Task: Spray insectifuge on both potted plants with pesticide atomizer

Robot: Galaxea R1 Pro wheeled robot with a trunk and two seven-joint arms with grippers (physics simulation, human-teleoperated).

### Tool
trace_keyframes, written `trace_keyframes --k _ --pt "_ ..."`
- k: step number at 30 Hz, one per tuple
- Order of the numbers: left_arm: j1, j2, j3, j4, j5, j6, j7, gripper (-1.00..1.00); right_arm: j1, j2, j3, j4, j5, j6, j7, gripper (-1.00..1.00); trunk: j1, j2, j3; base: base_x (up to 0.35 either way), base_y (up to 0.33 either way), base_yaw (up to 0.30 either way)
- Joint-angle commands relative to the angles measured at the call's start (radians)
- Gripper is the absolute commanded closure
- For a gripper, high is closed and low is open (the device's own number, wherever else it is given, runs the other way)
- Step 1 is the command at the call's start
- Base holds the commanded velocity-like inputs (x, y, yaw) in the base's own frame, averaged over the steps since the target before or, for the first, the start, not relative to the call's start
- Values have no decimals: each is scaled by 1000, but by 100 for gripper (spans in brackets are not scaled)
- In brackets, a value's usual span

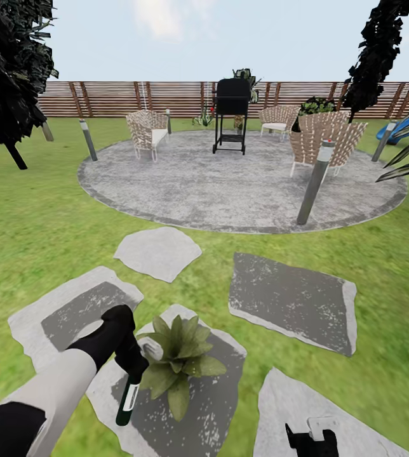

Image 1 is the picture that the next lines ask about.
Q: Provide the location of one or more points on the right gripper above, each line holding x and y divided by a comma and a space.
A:
307, 447

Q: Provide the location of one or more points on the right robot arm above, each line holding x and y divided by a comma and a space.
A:
320, 441

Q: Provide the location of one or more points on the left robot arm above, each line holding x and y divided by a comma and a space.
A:
33, 417

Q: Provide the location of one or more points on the insectifuge atomizer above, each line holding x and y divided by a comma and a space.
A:
127, 402

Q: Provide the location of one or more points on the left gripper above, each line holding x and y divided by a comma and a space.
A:
132, 362

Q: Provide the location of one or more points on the charcoal grill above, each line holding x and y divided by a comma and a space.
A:
232, 97

